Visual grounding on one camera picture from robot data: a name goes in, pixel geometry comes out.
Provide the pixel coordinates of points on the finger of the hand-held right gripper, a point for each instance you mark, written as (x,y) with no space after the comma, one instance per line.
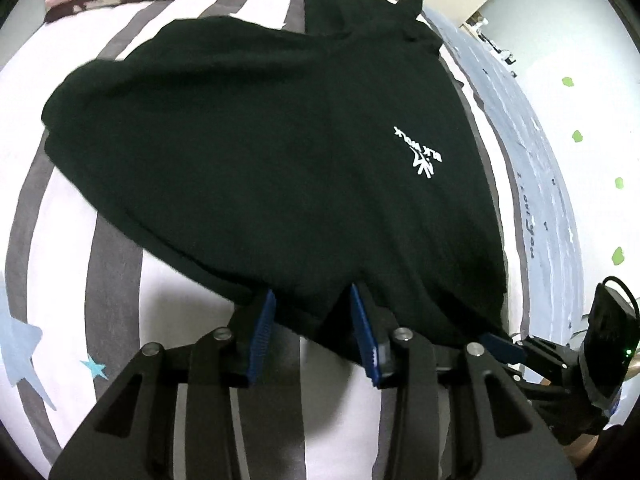
(502,347)

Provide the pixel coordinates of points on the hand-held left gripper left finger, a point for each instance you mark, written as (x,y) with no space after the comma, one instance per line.
(262,335)

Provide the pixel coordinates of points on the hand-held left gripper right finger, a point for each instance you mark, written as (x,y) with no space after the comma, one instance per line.
(365,340)

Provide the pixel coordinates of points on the black t-shirt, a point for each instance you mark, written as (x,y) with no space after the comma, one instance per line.
(275,160)

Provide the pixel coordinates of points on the light blue quilt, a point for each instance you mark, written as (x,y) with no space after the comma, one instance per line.
(540,200)

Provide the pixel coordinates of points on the striped star-print bed sheet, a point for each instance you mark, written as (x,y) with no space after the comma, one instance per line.
(75,210)

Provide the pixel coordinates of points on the cluttered white desk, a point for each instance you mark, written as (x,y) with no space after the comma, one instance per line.
(492,42)

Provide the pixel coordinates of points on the green wall sticker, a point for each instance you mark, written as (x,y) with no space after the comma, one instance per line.
(567,81)
(618,255)
(619,182)
(577,136)

